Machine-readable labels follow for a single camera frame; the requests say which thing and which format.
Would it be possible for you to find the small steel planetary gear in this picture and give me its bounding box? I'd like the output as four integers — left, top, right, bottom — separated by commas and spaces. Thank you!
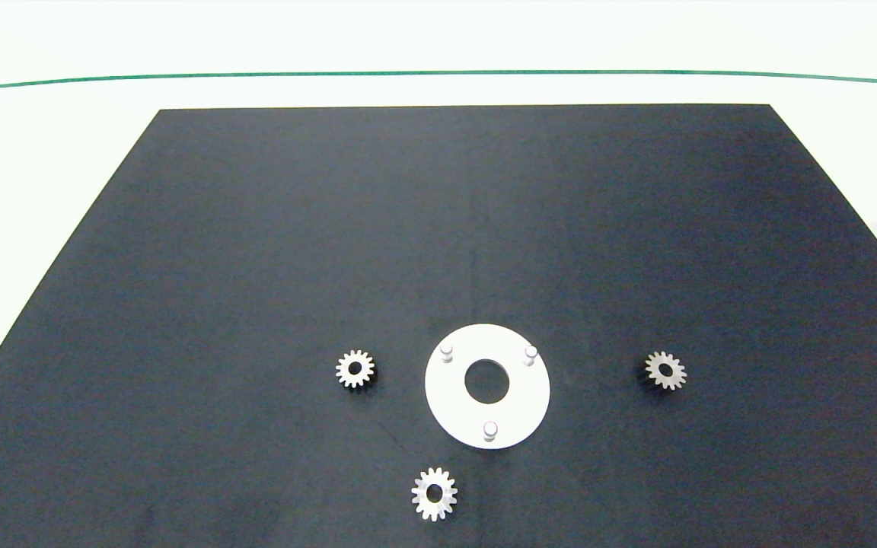
335, 349, 376, 390
645, 351, 688, 391
411, 467, 459, 522

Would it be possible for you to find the round white plate with pins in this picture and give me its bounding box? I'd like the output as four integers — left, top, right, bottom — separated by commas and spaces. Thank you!
424, 323, 551, 450

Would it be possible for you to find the thin green line tape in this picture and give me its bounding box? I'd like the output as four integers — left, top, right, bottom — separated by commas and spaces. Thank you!
0, 70, 877, 93

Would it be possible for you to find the dark table mat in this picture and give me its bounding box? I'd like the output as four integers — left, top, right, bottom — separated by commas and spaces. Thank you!
0, 104, 877, 548

